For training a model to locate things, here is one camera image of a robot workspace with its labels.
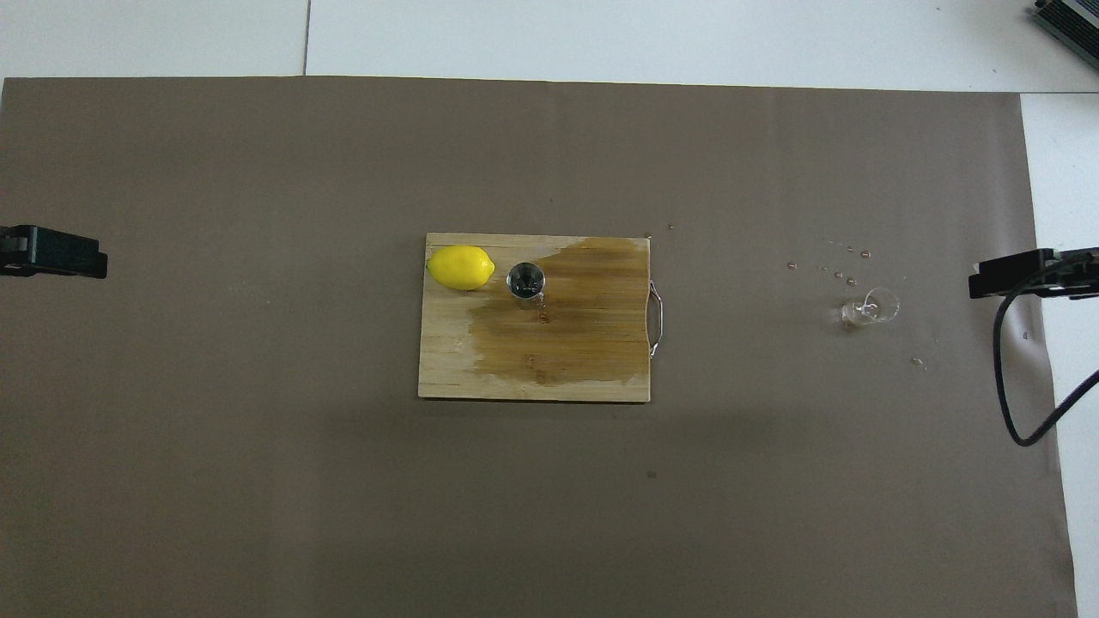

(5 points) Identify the steel double jigger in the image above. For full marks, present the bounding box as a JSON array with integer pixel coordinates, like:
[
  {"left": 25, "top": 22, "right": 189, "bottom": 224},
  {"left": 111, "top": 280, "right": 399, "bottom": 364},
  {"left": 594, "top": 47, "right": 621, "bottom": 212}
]
[{"left": 506, "top": 262, "right": 548, "bottom": 308}]

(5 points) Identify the yellow lemon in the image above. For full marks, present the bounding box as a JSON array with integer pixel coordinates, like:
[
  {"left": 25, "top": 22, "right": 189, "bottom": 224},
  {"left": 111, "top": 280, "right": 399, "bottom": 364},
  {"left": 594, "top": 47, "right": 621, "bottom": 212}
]
[{"left": 427, "top": 245, "right": 496, "bottom": 292}]

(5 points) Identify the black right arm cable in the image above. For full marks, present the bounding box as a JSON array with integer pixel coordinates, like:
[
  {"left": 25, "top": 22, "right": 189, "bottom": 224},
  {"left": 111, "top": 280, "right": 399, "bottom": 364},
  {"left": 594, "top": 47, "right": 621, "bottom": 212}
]
[{"left": 993, "top": 253, "right": 1099, "bottom": 447}]

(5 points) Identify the wooden cutting board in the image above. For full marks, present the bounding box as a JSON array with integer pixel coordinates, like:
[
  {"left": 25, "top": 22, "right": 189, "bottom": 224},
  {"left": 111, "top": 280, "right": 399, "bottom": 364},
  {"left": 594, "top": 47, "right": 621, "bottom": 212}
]
[{"left": 417, "top": 232, "right": 665, "bottom": 403}]

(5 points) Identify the brown paper table mat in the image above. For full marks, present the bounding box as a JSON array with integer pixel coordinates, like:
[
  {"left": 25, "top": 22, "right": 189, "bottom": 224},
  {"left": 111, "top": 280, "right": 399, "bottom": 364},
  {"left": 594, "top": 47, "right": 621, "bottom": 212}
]
[{"left": 0, "top": 76, "right": 1078, "bottom": 618}]

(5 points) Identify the small clear glass cup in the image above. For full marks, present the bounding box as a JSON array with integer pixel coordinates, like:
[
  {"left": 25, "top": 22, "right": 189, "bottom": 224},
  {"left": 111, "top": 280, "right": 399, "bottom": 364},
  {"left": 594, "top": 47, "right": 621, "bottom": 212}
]
[{"left": 840, "top": 287, "right": 900, "bottom": 331}]

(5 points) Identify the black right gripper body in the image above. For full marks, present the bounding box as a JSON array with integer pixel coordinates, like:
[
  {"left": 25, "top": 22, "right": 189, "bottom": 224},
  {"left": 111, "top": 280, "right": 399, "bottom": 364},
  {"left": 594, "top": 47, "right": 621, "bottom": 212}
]
[{"left": 1054, "top": 247, "right": 1099, "bottom": 301}]

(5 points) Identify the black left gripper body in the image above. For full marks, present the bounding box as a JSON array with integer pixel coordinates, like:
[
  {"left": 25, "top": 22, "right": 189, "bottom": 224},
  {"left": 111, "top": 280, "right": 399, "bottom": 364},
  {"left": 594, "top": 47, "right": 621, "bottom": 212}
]
[{"left": 0, "top": 225, "right": 27, "bottom": 277}]

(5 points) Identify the grey ribbed metal device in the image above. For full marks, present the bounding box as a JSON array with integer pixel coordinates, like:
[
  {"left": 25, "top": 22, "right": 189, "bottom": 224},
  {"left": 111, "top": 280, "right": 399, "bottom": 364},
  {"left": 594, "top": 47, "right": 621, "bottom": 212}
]
[{"left": 1030, "top": 0, "right": 1099, "bottom": 71}]

